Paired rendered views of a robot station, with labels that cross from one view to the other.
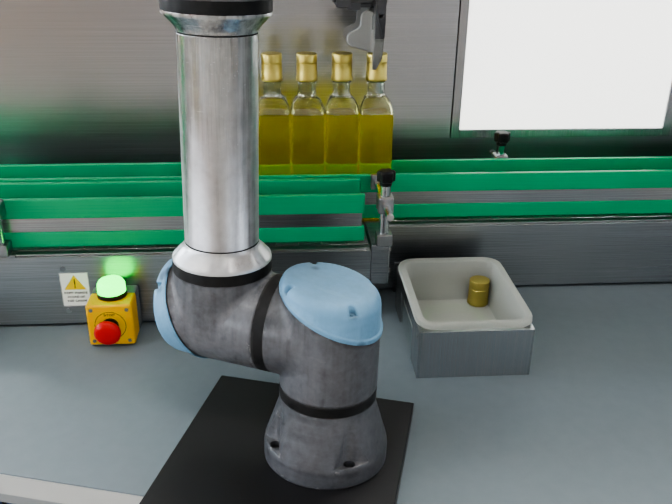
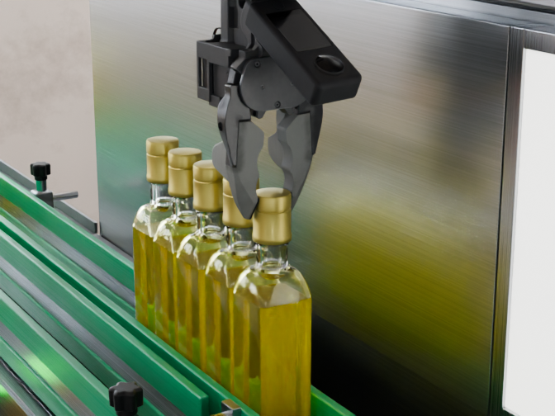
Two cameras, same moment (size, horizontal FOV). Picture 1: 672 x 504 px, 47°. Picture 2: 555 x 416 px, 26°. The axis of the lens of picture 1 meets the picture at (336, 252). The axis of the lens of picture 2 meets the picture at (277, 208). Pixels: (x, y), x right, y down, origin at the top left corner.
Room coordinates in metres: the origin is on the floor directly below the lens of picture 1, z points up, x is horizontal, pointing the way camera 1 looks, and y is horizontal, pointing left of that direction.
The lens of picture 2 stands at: (0.83, -0.98, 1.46)
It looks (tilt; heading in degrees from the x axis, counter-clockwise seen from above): 17 degrees down; 63
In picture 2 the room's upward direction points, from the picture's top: straight up
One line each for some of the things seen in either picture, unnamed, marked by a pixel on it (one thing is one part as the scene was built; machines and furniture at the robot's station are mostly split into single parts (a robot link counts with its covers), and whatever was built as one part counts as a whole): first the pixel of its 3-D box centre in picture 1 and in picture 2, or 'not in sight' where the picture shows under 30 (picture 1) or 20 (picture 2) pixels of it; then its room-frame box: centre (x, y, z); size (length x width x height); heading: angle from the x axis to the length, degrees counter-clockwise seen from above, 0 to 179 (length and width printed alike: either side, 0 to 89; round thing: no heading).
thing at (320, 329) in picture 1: (324, 329); not in sight; (0.77, 0.01, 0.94); 0.13 x 0.12 x 0.14; 70
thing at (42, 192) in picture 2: not in sight; (55, 205); (1.30, 0.70, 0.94); 0.07 x 0.04 x 0.13; 5
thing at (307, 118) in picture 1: (307, 156); (212, 332); (1.27, 0.05, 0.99); 0.06 x 0.06 x 0.21; 6
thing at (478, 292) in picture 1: (478, 290); not in sight; (1.15, -0.24, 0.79); 0.04 x 0.04 x 0.04
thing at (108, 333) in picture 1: (108, 329); not in sight; (1.01, 0.35, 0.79); 0.04 x 0.03 x 0.04; 95
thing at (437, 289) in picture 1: (459, 311); not in sight; (1.07, -0.20, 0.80); 0.22 x 0.17 x 0.09; 5
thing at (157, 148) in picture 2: not in sight; (163, 159); (1.27, 0.17, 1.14); 0.04 x 0.04 x 0.04
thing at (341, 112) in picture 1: (340, 155); (242, 352); (1.28, -0.01, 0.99); 0.06 x 0.06 x 0.21; 4
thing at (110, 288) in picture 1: (111, 286); not in sight; (1.06, 0.35, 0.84); 0.04 x 0.04 x 0.03
